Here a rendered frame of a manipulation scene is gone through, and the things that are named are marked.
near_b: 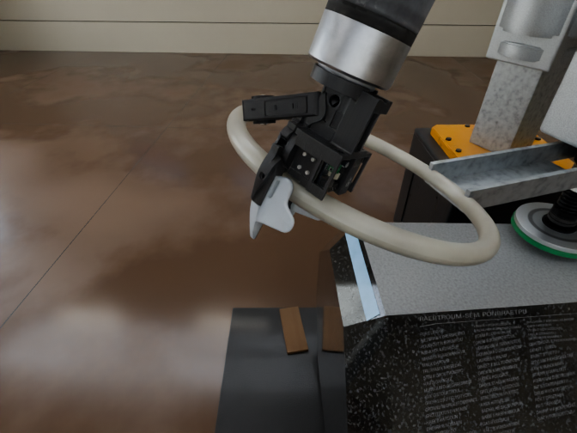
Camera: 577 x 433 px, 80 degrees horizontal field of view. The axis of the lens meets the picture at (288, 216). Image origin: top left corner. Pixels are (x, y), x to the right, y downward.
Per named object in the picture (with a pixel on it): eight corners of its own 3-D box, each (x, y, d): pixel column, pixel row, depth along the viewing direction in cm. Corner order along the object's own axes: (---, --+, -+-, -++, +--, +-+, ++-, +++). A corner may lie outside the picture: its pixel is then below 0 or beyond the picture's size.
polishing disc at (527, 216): (500, 205, 105) (501, 202, 104) (568, 204, 105) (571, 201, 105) (542, 254, 88) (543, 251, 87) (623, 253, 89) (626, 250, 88)
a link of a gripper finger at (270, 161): (252, 205, 38) (290, 134, 36) (242, 198, 39) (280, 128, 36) (274, 206, 42) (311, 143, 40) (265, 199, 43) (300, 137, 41)
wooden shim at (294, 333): (279, 310, 180) (279, 308, 179) (298, 307, 181) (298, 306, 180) (287, 354, 160) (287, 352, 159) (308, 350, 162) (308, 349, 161)
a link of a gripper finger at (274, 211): (265, 263, 39) (306, 193, 36) (231, 232, 41) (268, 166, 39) (280, 259, 42) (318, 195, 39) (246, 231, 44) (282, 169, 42)
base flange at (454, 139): (428, 131, 183) (429, 122, 180) (519, 131, 183) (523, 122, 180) (465, 180, 144) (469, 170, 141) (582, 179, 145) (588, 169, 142)
